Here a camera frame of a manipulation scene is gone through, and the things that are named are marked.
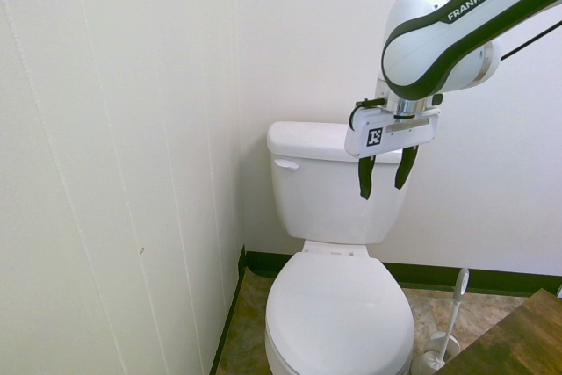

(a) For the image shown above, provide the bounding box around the white toilet tank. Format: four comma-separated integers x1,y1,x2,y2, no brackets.
270,149,412,245

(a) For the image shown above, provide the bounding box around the white toilet tank lid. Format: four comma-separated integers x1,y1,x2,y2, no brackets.
266,120,404,165

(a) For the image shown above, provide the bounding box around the dark wooden table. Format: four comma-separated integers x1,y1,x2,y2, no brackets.
431,287,562,375

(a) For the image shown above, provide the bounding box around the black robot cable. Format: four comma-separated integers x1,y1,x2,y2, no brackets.
500,18,562,61

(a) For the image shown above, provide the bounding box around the white toilet bowl with seat lid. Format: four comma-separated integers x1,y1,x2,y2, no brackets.
263,238,415,375

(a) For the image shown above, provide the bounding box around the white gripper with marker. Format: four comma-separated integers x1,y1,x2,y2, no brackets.
343,106,441,201

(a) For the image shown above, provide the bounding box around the white toilet brush holder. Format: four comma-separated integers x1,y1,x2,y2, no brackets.
410,332,461,373

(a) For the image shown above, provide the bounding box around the white toilet brush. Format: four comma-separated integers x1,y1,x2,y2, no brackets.
428,266,470,370

